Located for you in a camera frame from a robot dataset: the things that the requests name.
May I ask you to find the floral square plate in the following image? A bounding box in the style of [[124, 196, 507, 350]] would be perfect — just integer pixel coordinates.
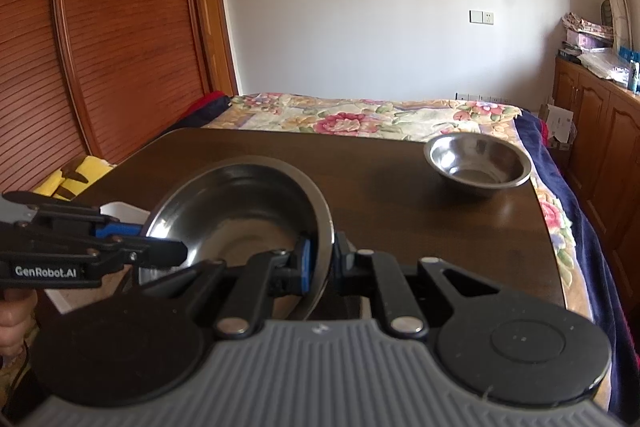
[[43, 202, 150, 314]]

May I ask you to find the large steel bowl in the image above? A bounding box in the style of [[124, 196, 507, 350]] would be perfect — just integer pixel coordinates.
[[142, 156, 334, 321]]

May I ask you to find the small steel bowl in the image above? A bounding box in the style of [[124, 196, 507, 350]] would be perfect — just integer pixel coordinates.
[[423, 132, 533, 198]]

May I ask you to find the person's left hand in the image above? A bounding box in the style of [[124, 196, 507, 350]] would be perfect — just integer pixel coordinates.
[[0, 288, 38, 358]]

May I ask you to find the yellow plush toy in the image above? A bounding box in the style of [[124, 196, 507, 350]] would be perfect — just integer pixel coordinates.
[[32, 156, 115, 200]]

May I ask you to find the navy folded cloth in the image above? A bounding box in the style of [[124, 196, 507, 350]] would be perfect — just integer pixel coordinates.
[[166, 96, 231, 133]]

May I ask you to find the red folded cloth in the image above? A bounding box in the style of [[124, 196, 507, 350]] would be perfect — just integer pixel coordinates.
[[181, 91, 230, 118]]

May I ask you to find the white power strip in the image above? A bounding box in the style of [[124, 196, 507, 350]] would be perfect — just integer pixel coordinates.
[[454, 92, 509, 104]]

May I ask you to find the floral bed quilt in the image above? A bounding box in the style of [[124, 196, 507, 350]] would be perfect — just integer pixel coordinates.
[[199, 92, 626, 413]]

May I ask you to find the wooden louvered wardrobe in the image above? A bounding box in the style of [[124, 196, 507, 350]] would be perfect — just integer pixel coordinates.
[[1, 0, 238, 190]]

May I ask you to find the white paper bag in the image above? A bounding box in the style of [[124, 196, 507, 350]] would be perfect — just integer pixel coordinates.
[[538, 104, 576, 150]]

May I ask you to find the wooden sideboard cabinet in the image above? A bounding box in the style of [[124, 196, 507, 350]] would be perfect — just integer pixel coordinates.
[[552, 56, 640, 287]]

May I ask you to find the stack of papers and boxes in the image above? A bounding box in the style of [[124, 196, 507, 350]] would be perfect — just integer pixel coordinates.
[[561, 12, 630, 84]]

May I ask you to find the wall switch socket plate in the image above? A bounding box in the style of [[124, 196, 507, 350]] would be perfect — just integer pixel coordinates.
[[470, 11, 495, 25]]

